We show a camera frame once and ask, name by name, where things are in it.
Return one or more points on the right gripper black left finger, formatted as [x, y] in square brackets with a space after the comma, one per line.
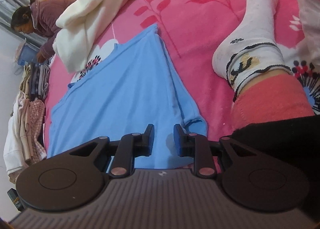
[78, 176]

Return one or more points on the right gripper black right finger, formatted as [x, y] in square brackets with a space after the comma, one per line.
[250, 178]

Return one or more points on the light blue shirt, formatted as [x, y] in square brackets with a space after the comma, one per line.
[134, 86]

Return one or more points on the stack of folded clothes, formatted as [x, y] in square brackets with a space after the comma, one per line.
[24, 145]

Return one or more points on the right foot white sock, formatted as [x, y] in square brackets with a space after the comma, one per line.
[250, 50]

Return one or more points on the cream white sweater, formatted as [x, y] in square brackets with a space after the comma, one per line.
[81, 23]

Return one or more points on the woman in purple jacket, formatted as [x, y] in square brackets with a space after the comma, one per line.
[40, 17]

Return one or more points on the pink floral blanket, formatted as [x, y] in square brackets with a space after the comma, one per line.
[191, 30]

